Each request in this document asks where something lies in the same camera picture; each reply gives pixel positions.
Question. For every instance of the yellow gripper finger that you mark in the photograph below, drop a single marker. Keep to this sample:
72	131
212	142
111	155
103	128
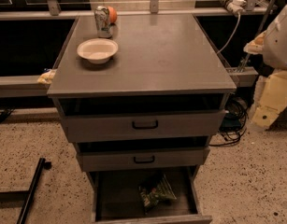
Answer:
270	99

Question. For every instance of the green jalapeno chip bag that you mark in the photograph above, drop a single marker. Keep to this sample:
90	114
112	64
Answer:
155	189

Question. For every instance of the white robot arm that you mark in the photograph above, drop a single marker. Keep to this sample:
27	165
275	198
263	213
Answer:
272	44

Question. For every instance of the grey drawer cabinet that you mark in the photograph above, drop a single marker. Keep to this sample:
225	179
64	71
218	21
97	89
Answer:
164	65

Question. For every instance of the top grey drawer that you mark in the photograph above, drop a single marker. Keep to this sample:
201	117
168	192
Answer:
124	127

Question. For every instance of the grey drawer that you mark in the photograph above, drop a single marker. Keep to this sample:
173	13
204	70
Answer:
142	159
116	199
124	127

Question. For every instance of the middle grey drawer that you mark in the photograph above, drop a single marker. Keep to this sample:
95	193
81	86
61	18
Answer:
142	159

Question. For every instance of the bottom grey drawer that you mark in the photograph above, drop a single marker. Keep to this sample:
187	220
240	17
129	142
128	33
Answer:
116	199

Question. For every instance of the white power strip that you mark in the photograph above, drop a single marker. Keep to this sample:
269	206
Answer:
233	6

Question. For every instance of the orange fruit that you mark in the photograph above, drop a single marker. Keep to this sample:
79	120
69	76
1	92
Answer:
112	14

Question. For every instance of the white paper bowl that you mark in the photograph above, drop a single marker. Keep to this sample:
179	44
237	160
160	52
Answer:
98	50

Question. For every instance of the yellow crumpled wrapper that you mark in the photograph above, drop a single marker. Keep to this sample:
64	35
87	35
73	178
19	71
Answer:
47	77

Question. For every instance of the black metal floor bar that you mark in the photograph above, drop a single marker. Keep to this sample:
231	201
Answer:
42	164

